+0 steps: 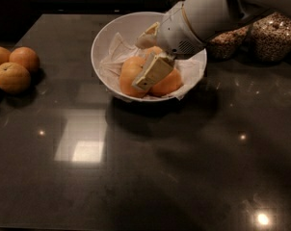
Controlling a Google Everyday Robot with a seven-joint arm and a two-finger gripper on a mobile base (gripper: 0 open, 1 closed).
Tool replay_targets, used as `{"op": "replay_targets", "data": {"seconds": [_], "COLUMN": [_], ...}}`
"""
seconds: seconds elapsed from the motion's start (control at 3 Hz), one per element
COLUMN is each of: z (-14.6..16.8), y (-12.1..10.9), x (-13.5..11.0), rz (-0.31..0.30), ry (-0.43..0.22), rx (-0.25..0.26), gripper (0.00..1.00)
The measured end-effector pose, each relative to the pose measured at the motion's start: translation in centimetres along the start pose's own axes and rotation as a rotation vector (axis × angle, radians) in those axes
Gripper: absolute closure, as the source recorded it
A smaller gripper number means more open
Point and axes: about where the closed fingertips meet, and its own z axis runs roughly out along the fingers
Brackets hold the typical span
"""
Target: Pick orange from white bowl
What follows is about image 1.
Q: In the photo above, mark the white bowl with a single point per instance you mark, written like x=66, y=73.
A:
x=126, y=26

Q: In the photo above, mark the white paper liner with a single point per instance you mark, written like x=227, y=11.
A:
x=115, y=53

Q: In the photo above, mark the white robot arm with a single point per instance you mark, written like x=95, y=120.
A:
x=210, y=18

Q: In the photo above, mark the right glass jar of grains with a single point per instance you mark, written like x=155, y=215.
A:
x=271, y=38

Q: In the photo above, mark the middle glass jar of grains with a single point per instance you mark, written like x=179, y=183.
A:
x=223, y=46

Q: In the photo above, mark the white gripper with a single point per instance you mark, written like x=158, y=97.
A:
x=174, y=33

